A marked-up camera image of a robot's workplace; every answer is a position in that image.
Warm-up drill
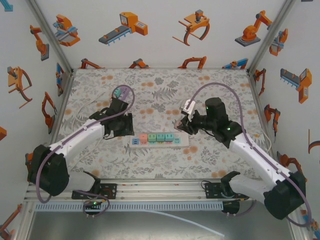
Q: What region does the aluminium frame leg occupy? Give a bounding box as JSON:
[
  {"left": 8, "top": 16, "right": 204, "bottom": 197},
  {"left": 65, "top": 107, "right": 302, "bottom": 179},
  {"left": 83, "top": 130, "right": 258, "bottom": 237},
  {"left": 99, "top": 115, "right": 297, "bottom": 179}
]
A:
[
  {"left": 13, "top": 202, "right": 36, "bottom": 240},
  {"left": 287, "top": 217, "right": 310, "bottom": 240}
]

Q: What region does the aluminium front frame rail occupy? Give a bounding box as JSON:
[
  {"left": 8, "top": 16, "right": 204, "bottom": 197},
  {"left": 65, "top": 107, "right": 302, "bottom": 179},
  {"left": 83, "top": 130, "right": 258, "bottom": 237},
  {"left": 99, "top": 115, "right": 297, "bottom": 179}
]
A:
[{"left": 23, "top": 178, "right": 297, "bottom": 202}]

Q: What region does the aluminium corner post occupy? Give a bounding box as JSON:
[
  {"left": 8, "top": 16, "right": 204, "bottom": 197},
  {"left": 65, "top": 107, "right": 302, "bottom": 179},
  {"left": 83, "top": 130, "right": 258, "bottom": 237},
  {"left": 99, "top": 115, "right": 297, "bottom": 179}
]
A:
[
  {"left": 246, "top": 0, "right": 297, "bottom": 73},
  {"left": 26, "top": 0, "right": 75, "bottom": 75}
]

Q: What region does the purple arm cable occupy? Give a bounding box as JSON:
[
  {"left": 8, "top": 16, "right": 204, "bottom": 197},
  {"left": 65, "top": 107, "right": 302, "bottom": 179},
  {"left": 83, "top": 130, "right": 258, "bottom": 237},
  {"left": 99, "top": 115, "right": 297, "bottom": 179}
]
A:
[
  {"left": 186, "top": 82, "right": 315, "bottom": 228},
  {"left": 36, "top": 84, "right": 136, "bottom": 219}
]

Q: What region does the white slotted cable duct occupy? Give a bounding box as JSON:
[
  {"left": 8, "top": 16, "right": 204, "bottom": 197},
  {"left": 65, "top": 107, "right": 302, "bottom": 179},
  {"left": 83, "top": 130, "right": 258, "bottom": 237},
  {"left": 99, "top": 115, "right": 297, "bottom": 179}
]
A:
[{"left": 33, "top": 201, "right": 224, "bottom": 211}]

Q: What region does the floral tablecloth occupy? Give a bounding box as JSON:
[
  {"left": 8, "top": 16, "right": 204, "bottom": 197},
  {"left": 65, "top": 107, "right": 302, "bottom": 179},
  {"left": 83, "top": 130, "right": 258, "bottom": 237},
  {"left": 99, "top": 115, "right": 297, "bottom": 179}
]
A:
[{"left": 51, "top": 67, "right": 276, "bottom": 181}]

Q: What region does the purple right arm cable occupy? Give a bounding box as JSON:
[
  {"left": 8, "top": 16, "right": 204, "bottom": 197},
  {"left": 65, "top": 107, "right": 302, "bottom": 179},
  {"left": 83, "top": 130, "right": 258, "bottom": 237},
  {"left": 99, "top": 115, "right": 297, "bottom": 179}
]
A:
[{"left": 186, "top": 82, "right": 315, "bottom": 228}]

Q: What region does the aluminium side rail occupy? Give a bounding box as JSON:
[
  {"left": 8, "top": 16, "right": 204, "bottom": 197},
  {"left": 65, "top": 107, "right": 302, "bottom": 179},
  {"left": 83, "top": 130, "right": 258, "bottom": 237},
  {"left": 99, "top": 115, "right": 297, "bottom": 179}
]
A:
[
  {"left": 46, "top": 71, "right": 76, "bottom": 151},
  {"left": 246, "top": 69, "right": 278, "bottom": 153}
]

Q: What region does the white plastic tube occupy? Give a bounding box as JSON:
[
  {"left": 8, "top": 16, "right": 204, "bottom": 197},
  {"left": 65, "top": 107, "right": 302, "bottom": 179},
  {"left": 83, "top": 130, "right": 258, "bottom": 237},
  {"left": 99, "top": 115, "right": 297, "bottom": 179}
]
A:
[{"left": 143, "top": 209, "right": 226, "bottom": 238}]

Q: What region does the white power strip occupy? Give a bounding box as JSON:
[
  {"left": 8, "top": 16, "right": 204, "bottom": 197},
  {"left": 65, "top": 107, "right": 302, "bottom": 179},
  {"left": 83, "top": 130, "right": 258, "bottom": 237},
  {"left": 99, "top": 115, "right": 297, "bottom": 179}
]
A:
[{"left": 128, "top": 131, "right": 190, "bottom": 149}]

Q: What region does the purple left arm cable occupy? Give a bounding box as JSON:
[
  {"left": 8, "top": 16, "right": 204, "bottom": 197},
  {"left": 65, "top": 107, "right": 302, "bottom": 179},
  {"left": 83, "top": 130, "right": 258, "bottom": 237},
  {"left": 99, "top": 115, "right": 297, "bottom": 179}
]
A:
[{"left": 36, "top": 84, "right": 136, "bottom": 219}]

